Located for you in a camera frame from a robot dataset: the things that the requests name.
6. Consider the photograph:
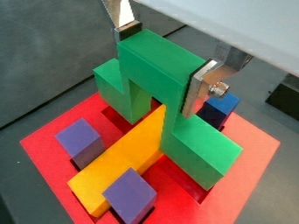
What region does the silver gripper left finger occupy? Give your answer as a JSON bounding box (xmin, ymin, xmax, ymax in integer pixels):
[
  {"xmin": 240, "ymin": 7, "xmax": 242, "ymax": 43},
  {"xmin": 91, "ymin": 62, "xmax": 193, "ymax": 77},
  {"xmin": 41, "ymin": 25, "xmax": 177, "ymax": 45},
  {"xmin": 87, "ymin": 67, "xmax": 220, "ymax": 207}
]
[{"xmin": 99, "ymin": 0, "xmax": 142, "ymax": 42}]

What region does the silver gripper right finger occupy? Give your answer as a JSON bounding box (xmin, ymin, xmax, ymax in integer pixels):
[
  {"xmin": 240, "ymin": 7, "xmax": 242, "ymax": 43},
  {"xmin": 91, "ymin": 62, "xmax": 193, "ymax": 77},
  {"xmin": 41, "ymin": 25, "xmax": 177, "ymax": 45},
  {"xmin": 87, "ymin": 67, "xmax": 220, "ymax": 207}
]
[{"xmin": 181, "ymin": 41, "xmax": 253, "ymax": 118}]

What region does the green zigzag block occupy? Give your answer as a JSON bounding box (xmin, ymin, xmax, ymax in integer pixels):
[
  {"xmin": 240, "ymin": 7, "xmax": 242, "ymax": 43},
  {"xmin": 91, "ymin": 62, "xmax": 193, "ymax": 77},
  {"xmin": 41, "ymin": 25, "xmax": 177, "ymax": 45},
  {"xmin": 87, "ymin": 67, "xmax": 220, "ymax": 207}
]
[{"xmin": 93, "ymin": 29, "xmax": 241, "ymax": 190}]

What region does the red puzzle board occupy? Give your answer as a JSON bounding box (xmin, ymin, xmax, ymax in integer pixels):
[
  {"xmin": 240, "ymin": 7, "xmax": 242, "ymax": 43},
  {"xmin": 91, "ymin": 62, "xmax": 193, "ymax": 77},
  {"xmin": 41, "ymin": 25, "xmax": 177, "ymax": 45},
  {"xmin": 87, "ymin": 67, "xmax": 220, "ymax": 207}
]
[{"xmin": 21, "ymin": 94, "xmax": 278, "ymax": 224}]

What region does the blue block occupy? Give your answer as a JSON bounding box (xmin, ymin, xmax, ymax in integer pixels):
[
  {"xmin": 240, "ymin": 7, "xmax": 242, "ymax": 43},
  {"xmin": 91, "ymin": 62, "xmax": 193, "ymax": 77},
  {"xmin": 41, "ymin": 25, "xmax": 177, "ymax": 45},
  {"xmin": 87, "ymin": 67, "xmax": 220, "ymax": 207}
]
[{"xmin": 196, "ymin": 93, "xmax": 240, "ymax": 130}]

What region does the yellow long block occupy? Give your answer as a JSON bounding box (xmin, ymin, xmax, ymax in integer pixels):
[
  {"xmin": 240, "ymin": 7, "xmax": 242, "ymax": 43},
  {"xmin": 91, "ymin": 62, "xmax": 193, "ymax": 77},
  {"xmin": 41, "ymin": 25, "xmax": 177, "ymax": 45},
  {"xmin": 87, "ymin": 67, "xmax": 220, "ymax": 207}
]
[{"xmin": 67, "ymin": 105, "xmax": 165, "ymax": 218}]

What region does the purple cube block left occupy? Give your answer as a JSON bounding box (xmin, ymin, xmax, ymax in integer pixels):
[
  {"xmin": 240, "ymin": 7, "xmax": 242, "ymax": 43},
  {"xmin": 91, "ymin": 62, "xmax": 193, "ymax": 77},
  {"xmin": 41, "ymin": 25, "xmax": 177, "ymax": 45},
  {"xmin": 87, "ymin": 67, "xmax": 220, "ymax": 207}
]
[{"xmin": 54, "ymin": 118, "xmax": 105, "ymax": 170}]

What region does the purple cube block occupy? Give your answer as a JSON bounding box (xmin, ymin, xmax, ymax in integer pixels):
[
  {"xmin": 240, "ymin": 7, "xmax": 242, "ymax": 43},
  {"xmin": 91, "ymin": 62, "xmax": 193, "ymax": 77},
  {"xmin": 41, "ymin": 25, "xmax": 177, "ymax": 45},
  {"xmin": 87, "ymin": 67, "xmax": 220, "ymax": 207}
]
[
  {"xmin": 102, "ymin": 168, "xmax": 156, "ymax": 224},
  {"xmin": 54, "ymin": 118, "xmax": 105, "ymax": 170}
]

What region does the purple cube block front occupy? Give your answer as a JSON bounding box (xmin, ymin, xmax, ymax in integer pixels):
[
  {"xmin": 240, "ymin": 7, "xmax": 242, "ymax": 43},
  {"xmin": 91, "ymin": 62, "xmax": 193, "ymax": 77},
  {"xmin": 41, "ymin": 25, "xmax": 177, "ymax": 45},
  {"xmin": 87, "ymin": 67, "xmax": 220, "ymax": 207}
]
[{"xmin": 102, "ymin": 168, "xmax": 156, "ymax": 224}]

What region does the black angle bracket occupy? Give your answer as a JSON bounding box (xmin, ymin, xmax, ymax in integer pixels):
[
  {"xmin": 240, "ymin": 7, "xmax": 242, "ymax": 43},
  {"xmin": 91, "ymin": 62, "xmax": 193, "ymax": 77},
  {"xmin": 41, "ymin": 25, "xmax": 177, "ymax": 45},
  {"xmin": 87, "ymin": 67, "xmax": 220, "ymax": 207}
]
[{"xmin": 265, "ymin": 74, "xmax": 299, "ymax": 121}]

